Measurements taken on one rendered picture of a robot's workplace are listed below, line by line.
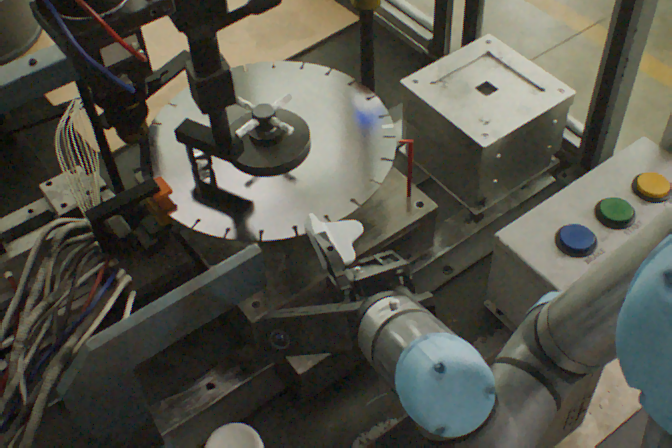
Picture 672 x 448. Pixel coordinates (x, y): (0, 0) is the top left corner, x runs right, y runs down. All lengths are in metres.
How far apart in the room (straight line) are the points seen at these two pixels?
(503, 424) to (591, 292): 0.14
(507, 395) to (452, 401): 0.10
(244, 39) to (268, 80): 0.42
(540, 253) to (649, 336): 0.59
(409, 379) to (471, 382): 0.05
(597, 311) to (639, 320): 0.28
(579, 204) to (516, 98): 0.21
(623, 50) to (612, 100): 0.08
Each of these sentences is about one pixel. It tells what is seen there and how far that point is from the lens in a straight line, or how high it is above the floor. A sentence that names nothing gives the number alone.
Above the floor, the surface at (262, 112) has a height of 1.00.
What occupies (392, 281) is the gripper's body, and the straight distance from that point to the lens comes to 0.86.
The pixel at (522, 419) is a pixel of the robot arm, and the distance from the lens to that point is 0.77.
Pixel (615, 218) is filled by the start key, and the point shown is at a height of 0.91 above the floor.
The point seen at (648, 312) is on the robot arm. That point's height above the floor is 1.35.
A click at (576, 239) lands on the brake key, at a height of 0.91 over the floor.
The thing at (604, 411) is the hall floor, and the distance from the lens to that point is 1.95.
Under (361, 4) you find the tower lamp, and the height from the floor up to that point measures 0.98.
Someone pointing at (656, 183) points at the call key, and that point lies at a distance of 1.11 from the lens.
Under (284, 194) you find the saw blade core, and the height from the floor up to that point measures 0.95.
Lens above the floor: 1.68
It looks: 48 degrees down
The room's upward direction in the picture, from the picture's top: 4 degrees counter-clockwise
